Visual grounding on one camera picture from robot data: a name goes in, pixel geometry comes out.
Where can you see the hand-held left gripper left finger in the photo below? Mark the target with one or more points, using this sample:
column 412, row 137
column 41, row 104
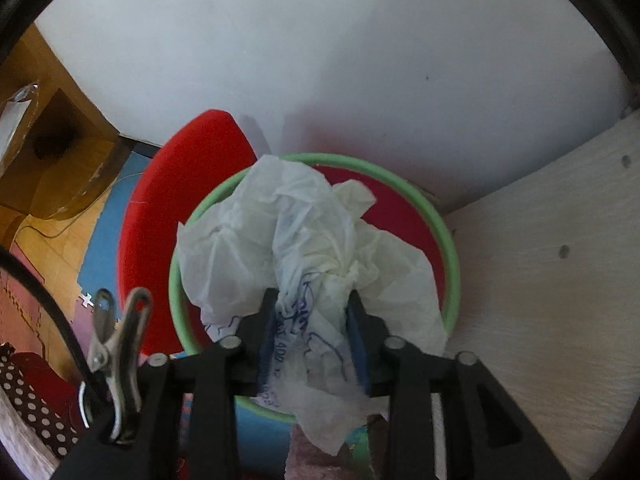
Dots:
column 267, row 340

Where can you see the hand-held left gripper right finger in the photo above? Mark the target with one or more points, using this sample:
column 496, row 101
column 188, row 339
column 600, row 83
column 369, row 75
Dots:
column 357, row 350

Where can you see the red bin with green rim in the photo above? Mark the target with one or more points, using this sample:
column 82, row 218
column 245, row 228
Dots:
column 405, row 225

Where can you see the metal spring clip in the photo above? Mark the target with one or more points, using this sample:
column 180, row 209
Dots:
column 125, row 355

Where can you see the red round stool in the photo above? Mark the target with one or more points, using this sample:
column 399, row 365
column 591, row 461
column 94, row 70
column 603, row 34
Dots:
column 165, row 200

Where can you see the dark polka dot cloth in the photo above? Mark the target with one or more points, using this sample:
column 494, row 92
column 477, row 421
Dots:
column 30, row 400

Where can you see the pink dotted bed sheet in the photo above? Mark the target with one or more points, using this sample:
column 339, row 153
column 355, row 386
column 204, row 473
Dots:
column 20, row 440

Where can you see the wooden corner shelf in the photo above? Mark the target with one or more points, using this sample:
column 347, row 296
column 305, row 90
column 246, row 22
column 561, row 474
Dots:
column 30, row 195

